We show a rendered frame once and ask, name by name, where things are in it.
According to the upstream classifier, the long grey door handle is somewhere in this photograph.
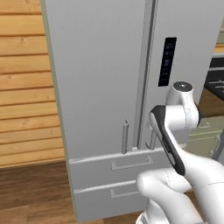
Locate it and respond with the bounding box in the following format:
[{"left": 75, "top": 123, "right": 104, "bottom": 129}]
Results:
[{"left": 121, "top": 118, "right": 131, "bottom": 155}]

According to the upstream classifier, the pale green cupboard run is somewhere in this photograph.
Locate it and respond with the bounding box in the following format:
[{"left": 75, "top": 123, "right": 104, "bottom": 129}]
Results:
[{"left": 185, "top": 115, "right": 224, "bottom": 162}]

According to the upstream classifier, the grey fridge door with panel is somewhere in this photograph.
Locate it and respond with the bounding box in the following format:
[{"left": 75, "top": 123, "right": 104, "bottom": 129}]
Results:
[{"left": 139, "top": 0, "right": 224, "bottom": 151}]

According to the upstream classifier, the wide grey drawer handle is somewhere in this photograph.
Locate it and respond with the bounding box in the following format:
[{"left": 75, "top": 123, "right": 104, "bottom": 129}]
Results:
[{"left": 110, "top": 155, "right": 154, "bottom": 172}]

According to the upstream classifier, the grey fridge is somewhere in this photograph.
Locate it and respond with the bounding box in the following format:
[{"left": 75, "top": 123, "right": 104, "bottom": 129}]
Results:
[{"left": 39, "top": 0, "right": 224, "bottom": 223}]

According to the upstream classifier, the narrow grey drawer handle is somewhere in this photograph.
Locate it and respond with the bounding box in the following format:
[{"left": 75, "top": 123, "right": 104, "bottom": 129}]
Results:
[{"left": 108, "top": 188, "right": 141, "bottom": 200}]

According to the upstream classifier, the wide grey fridge door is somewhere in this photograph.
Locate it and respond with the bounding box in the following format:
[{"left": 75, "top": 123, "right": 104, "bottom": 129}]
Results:
[{"left": 44, "top": 0, "right": 155, "bottom": 161}]

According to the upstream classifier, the black oven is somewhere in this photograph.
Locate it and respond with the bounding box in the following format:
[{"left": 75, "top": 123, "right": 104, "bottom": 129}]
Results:
[{"left": 203, "top": 56, "right": 224, "bottom": 102}]

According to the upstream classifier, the low grey fridge drawer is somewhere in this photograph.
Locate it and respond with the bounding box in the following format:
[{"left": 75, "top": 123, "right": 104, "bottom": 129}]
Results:
[{"left": 73, "top": 179, "right": 151, "bottom": 223}]

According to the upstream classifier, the short grey door handle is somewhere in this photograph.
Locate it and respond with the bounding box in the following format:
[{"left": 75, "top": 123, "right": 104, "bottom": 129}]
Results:
[{"left": 148, "top": 129, "right": 158, "bottom": 151}]

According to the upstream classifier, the tall grey fridge drawer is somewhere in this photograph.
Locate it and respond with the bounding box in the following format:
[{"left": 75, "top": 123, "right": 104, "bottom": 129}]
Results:
[{"left": 68, "top": 147, "right": 173, "bottom": 191}]

